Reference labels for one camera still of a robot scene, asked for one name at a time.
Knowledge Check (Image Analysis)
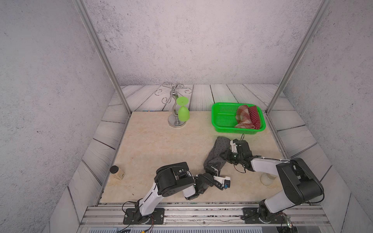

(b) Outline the green plastic basket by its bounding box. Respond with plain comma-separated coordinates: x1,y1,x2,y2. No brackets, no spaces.
212,103,266,135

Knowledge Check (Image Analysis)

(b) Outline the grey polka dot skirt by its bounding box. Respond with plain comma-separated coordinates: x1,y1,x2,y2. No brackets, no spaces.
204,136,231,176

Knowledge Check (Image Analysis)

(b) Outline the aluminium frame post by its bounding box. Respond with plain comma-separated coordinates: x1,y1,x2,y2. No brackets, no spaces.
266,0,331,115
73,0,132,116

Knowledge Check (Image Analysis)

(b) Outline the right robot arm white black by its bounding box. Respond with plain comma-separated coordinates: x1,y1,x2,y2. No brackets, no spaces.
220,139,324,223

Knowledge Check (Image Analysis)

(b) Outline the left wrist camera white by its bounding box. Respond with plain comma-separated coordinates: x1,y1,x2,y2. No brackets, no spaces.
213,176,231,190

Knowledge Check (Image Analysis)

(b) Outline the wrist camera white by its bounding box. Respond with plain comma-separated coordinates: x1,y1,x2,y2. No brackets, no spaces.
213,176,231,190
230,139,238,153

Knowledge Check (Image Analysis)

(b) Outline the green plastic wine glass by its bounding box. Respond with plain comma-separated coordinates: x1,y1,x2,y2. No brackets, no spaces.
176,97,190,122

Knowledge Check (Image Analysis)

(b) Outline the small translucent plastic bottle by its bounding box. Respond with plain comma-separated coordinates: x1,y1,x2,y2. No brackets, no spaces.
260,173,277,186

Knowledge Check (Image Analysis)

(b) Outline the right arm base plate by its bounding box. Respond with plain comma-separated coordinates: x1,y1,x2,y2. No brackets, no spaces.
241,207,285,224

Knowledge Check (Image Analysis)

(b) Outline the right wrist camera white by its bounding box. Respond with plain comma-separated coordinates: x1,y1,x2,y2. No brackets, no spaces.
230,139,238,153

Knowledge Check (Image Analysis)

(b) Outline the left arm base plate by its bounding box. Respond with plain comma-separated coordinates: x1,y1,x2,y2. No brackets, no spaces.
123,208,165,225

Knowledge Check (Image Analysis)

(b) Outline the red dotted rolled skirt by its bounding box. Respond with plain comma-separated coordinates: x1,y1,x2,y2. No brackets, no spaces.
249,106,261,130

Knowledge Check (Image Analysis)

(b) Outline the small bottle black cap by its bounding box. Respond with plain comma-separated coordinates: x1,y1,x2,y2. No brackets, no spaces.
109,165,125,180

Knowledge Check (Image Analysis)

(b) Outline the silver wire glass rack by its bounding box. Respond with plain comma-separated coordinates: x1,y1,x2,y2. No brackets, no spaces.
154,82,192,128

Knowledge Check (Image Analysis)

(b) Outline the left aluminium frame post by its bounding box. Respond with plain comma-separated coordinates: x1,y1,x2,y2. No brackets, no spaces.
73,0,132,116

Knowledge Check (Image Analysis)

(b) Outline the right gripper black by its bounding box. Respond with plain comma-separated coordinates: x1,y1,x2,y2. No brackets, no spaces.
219,149,243,166

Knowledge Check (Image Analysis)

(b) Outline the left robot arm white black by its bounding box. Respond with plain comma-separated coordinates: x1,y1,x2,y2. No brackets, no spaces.
134,162,231,220

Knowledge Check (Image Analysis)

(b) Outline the right aluminium frame post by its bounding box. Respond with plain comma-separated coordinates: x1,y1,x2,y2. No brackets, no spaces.
266,0,331,115

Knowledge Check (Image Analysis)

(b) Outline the brown plaid rolled skirt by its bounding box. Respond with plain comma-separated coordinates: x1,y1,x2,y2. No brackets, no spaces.
235,105,255,129

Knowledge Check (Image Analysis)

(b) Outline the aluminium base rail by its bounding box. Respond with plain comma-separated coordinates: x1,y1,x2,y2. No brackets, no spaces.
78,202,334,233

